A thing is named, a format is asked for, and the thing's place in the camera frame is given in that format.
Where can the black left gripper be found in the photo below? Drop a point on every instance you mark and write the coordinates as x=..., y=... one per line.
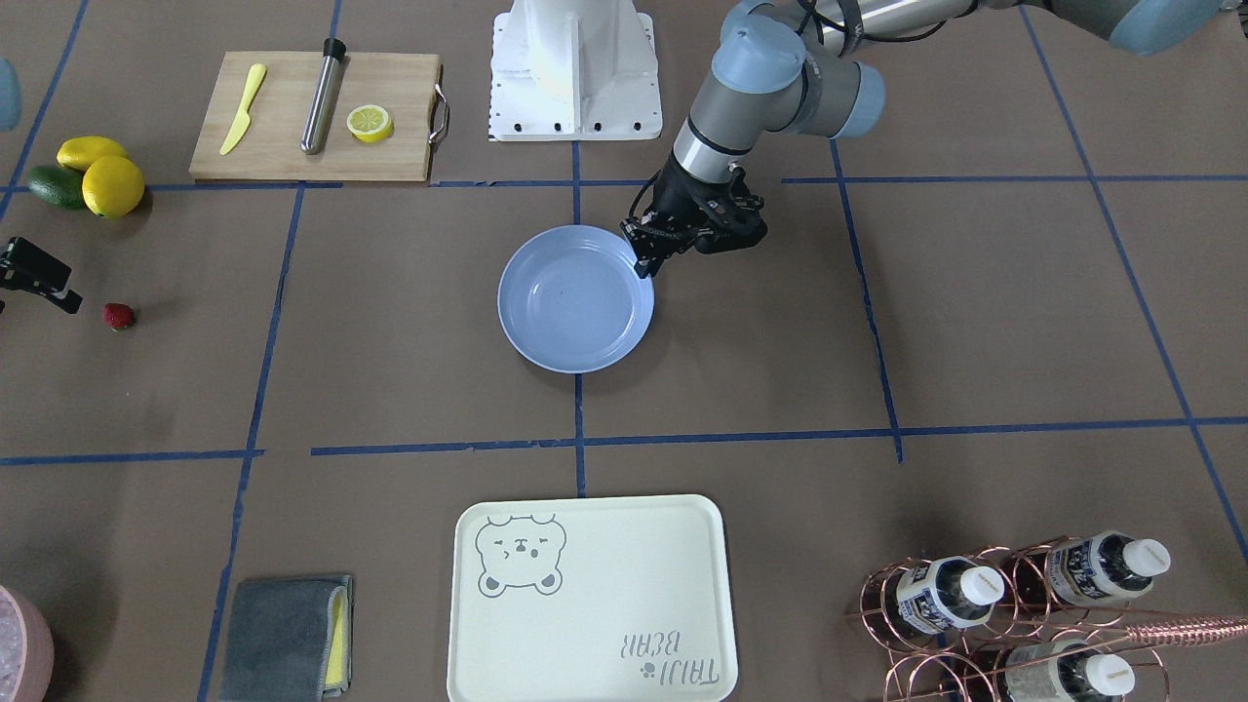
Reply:
x=675, y=200

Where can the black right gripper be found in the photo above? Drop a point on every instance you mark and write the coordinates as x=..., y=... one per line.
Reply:
x=19, y=265

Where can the blue plastic plate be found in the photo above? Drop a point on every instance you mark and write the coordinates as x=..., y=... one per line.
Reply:
x=570, y=301

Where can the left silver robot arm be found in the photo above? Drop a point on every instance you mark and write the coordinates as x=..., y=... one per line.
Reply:
x=784, y=67

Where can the red strawberry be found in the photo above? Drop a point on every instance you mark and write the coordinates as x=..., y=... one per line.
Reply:
x=118, y=316

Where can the green avocado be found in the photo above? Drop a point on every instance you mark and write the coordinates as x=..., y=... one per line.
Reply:
x=57, y=185

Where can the yellow lemon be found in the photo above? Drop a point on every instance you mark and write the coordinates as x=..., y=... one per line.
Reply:
x=79, y=153
x=112, y=186

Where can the wooden cutting board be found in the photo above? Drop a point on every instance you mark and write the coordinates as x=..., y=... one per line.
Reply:
x=258, y=114

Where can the yellow plastic knife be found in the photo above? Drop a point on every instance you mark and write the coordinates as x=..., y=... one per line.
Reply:
x=242, y=118

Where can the half lemon slice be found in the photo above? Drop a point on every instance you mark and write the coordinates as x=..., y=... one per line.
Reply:
x=370, y=123

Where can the pink bowl with ice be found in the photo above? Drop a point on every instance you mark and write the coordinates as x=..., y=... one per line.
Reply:
x=28, y=655

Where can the cream bear tray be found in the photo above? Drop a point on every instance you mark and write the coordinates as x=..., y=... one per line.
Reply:
x=622, y=598

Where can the steel knife sharpener rod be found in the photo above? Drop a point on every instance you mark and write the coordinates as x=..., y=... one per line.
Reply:
x=333, y=65

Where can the grey folded cloth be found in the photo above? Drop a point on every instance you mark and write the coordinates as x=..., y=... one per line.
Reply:
x=290, y=639

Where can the tea bottle middle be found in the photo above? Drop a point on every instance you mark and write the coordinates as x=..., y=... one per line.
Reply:
x=931, y=599

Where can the tea bottle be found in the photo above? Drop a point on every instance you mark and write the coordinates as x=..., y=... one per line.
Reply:
x=1109, y=568
x=931, y=599
x=1064, y=670

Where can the tea bottle back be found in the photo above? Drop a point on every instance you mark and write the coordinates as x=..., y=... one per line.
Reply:
x=1109, y=568

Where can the tea bottle front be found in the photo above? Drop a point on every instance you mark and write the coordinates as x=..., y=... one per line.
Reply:
x=1064, y=670

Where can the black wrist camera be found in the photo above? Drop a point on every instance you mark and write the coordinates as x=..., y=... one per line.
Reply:
x=732, y=214

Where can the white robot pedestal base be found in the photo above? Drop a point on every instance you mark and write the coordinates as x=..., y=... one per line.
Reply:
x=567, y=70

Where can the copper wire bottle rack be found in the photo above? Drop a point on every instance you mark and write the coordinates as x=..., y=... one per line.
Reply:
x=952, y=666

